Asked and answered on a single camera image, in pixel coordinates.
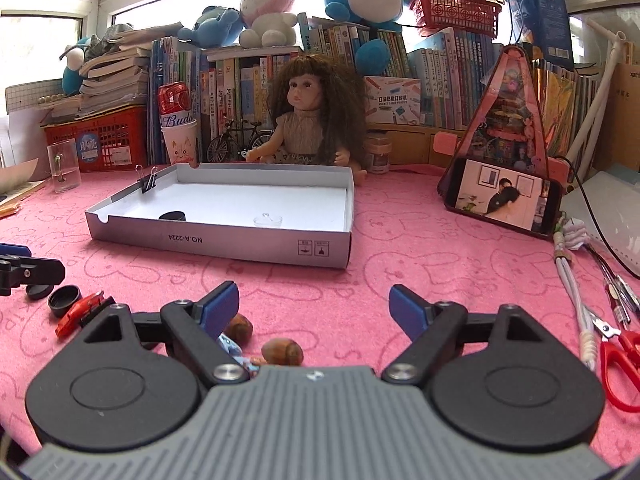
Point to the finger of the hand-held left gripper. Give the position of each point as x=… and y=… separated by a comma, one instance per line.
x=11, y=249
x=30, y=272

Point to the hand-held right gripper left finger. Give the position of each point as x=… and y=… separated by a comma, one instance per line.
x=223, y=304

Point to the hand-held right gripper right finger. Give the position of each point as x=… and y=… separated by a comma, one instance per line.
x=404, y=310

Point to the blue beaded hair clip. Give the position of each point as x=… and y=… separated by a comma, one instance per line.
x=235, y=352

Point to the white cardboard box tray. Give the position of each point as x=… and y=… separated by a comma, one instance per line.
x=225, y=200

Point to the pink bunny print tablecloth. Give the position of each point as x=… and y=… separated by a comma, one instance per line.
x=450, y=270

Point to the pile of loose papers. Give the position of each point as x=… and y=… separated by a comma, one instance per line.
x=17, y=180

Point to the small clear plastic dish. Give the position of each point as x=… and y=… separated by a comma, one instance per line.
x=268, y=219

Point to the clear glass cup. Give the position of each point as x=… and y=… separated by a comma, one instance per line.
x=65, y=170

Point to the flat black round cap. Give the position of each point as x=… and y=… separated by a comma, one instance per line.
x=173, y=216

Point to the black binder clip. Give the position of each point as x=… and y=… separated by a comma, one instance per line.
x=148, y=182

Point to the large red plastic crate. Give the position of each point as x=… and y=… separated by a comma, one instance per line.
x=107, y=137

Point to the black smartphone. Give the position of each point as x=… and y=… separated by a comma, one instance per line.
x=500, y=195

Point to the miniature black bicycle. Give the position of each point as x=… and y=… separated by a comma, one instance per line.
x=220, y=147

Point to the small glass jar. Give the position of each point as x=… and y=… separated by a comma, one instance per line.
x=378, y=155

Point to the white cat print paper cup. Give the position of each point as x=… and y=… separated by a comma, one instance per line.
x=181, y=145

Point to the crumpled white tissue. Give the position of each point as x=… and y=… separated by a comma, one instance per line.
x=574, y=234

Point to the blue white plush toy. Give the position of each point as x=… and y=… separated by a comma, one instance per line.
x=72, y=67

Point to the doll with brown curly hair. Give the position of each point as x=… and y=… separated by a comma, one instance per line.
x=300, y=125

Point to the stack of lying books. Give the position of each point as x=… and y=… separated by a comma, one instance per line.
x=115, y=75

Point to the red beer can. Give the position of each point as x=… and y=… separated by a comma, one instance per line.
x=175, y=105

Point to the silver black pen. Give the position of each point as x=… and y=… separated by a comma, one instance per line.
x=610, y=292
x=629, y=292

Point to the white colourful printed carton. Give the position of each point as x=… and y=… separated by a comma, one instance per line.
x=392, y=102

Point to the red scissors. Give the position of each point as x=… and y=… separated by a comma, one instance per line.
x=617, y=365

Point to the row of upright books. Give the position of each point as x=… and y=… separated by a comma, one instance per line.
x=440, y=80

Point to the white plastic case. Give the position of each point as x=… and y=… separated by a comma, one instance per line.
x=620, y=210

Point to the row of thin picture books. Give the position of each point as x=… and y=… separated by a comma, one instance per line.
x=565, y=105

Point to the small blue elephant plush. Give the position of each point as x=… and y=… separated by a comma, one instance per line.
x=212, y=27

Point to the brown cardboard box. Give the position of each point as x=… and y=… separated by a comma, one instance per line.
x=622, y=115

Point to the small red plastic basket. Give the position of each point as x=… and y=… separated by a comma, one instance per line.
x=457, y=15

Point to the pink white bunny plush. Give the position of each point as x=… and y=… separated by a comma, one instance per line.
x=265, y=5

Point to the blue packaging box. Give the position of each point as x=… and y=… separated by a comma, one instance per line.
x=547, y=25

